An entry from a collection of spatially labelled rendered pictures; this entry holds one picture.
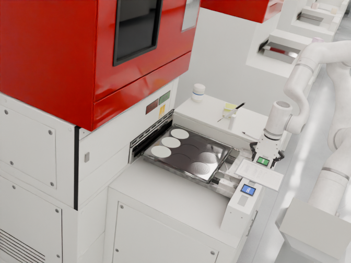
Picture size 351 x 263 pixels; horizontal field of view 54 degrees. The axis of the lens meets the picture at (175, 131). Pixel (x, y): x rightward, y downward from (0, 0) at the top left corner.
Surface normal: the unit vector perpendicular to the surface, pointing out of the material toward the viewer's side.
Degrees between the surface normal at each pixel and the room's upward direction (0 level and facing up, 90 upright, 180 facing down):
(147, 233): 90
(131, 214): 90
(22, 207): 90
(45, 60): 90
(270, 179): 0
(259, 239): 0
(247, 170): 0
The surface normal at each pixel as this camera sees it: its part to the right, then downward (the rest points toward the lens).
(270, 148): -0.44, 0.41
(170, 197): 0.16, -0.84
